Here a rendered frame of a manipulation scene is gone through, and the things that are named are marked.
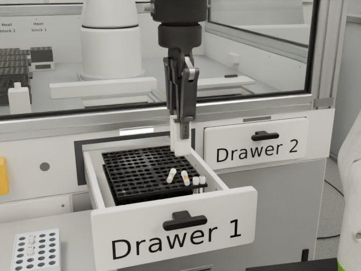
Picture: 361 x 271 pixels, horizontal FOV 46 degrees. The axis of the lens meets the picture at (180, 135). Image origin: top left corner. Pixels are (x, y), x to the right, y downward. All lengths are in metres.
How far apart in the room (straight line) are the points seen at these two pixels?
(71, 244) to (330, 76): 0.77
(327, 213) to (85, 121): 1.91
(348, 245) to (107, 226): 0.36
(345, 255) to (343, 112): 2.63
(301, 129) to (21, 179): 0.71
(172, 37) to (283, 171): 0.62
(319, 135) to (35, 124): 0.74
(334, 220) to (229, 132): 1.60
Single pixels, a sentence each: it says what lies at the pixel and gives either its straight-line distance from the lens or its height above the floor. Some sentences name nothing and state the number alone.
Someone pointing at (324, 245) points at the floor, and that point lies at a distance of 2.36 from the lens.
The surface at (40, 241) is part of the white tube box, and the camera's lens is 0.91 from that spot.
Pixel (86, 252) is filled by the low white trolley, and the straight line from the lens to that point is 0.91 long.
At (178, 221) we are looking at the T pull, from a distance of 0.70.
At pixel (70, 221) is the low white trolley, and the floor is 0.76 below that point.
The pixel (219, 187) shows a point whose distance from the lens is 0.85.
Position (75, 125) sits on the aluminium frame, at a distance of 0.99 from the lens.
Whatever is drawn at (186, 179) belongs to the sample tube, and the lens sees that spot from 0.83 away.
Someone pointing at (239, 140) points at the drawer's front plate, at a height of 0.89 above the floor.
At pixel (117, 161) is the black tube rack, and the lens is 0.95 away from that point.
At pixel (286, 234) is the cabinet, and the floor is 0.57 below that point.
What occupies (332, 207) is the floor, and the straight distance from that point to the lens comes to 2.73.
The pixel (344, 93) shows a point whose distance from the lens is 3.24.
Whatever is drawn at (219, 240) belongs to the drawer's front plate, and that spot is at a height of 0.84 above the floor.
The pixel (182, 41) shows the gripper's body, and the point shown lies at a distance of 0.72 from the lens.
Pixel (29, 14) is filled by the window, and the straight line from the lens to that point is 0.96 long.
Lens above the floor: 1.28
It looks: 20 degrees down
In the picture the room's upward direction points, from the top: straight up
